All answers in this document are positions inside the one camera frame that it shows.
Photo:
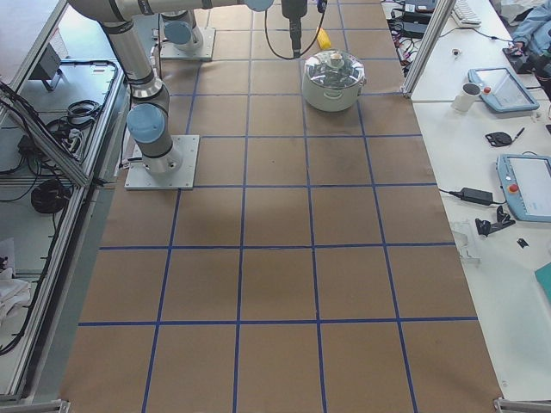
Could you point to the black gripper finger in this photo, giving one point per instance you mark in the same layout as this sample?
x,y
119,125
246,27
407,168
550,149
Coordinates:
x,y
295,36

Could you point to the yellow corn cob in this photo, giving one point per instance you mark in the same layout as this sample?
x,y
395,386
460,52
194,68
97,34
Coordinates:
x,y
323,39

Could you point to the glass pot lid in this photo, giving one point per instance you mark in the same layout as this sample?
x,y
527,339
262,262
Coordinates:
x,y
335,69

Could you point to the white cooking pot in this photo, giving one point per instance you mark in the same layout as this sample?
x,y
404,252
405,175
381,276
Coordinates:
x,y
329,100

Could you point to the white mug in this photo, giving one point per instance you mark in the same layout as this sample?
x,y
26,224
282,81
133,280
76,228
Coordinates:
x,y
468,94

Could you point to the far blue teach pendant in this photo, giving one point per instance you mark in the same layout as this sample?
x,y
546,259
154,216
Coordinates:
x,y
502,91

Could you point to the blue teach pendant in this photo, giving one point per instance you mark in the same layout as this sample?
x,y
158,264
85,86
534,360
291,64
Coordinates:
x,y
525,181
502,91

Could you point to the black round object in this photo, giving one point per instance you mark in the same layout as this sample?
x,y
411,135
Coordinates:
x,y
499,139

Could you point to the brown paper table mat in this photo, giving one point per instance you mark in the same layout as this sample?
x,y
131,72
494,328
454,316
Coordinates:
x,y
310,269

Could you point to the black pen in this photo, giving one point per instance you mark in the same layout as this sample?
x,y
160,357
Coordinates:
x,y
519,133

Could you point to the black power adapter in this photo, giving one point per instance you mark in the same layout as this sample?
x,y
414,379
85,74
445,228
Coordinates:
x,y
477,196

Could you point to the near blue teach pendant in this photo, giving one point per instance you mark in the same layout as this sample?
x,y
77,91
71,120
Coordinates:
x,y
525,181

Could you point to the white crumpled cloth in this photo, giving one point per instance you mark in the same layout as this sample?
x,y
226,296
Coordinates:
x,y
15,294

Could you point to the aluminium frame post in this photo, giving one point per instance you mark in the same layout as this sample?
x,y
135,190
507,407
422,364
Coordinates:
x,y
437,22

